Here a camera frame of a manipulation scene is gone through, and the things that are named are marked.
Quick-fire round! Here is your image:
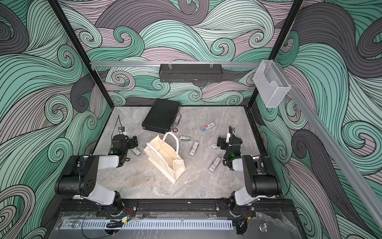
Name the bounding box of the compass case white barcode label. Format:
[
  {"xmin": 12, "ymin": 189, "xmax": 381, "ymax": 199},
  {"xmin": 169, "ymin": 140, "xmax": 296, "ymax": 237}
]
[{"xmin": 190, "ymin": 140, "xmax": 200, "ymax": 156}]

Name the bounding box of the cream canvas tote bag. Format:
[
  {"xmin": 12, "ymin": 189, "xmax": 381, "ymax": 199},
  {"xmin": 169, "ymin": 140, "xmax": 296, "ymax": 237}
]
[{"xmin": 144, "ymin": 132, "xmax": 186, "ymax": 184}]

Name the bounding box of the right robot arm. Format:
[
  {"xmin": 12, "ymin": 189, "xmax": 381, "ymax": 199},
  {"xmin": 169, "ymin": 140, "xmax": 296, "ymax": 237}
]
[{"xmin": 217, "ymin": 127, "xmax": 282, "ymax": 208}]

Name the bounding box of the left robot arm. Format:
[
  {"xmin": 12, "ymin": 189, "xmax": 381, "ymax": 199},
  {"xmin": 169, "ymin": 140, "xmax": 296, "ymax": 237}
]
[{"xmin": 55, "ymin": 134, "xmax": 138, "ymax": 209}]

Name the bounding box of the clear compass case brown label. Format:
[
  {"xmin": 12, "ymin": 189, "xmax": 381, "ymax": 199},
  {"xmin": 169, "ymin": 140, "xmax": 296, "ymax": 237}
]
[{"xmin": 178, "ymin": 135, "xmax": 192, "ymax": 141}]

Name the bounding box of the small lead box red label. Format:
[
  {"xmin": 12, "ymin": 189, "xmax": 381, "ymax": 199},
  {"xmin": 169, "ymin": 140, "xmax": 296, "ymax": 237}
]
[{"xmin": 200, "ymin": 122, "xmax": 216, "ymax": 133}]

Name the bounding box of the black ribbed carrying case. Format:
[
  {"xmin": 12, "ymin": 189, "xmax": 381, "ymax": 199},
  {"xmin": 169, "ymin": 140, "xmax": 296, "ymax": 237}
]
[{"xmin": 142, "ymin": 99, "xmax": 181, "ymax": 133}]

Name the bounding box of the clear acrylic wall holder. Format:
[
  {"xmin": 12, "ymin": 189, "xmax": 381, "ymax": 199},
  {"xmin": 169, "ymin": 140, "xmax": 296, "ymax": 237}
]
[{"xmin": 253, "ymin": 60, "xmax": 290, "ymax": 108}]

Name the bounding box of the aluminium wall rail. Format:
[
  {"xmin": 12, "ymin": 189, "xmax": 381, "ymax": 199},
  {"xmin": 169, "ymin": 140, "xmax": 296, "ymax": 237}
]
[{"xmin": 90, "ymin": 61, "xmax": 261, "ymax": 68}]

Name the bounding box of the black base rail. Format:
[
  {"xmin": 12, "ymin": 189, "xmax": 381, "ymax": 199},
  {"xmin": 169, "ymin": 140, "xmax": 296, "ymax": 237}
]
[{"xmin": 57, "ymin": 198, "xmax": 295, "ymax": 218}]

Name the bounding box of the black wall tray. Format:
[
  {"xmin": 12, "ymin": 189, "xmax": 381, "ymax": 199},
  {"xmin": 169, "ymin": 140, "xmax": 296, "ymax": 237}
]
[{"xmin": 159, "ymin": 64, "xmax": 223, "ymax": 83}]

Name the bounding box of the white slotted cable duct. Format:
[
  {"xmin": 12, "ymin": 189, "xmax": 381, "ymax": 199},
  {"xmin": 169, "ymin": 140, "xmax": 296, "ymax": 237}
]
[{"xmin": 60, "ymin": 219, "xmax": 233, "ymax": 231}]

